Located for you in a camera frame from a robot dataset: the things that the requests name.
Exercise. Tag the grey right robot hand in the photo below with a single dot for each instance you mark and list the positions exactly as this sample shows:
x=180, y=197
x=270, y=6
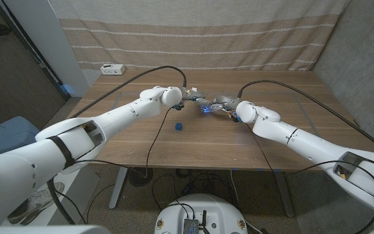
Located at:
x=227, y=102

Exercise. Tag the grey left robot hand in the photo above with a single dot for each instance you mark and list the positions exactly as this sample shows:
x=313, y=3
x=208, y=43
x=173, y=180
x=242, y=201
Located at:
x=196, y=95

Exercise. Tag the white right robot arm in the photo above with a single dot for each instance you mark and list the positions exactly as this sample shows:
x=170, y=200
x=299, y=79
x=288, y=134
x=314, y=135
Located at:
x=304, y=144

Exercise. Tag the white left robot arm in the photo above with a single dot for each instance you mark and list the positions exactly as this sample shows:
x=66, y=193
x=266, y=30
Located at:
x=115, y=120

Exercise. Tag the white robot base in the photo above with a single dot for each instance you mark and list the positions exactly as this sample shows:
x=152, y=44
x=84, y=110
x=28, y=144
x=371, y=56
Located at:
x=213, y=208

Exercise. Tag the small blue cube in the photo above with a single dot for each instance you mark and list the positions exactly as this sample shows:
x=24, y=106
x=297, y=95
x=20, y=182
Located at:
x=179, y=126

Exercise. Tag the beige striped curtain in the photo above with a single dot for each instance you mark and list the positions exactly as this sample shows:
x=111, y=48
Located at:
x=200, y=32

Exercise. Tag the white power strip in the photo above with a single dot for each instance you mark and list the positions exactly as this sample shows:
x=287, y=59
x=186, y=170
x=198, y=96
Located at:
x=112, y=69

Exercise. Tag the round black floor fan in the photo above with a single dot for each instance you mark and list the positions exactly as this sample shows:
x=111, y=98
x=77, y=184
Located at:
x=140, y=177

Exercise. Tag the grey table leg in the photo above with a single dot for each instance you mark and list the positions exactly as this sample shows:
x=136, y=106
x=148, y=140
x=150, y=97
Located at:
x=284, y=195

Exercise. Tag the white table leg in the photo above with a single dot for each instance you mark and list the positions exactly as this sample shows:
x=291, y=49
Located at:
x=119, y=188

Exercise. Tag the grey electronics box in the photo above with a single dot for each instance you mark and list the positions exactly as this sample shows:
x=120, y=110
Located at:
x=190, y=226

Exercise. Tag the white pillar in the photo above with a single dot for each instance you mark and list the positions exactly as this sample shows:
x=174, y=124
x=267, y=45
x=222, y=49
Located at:
x=50, y=42

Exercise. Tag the white sneaker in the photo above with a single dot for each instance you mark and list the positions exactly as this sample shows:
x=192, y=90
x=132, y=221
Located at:
x=34, y=203

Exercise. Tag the white robot torso edge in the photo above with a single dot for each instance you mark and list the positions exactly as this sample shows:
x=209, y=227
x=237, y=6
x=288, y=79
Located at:
x=44, y=230

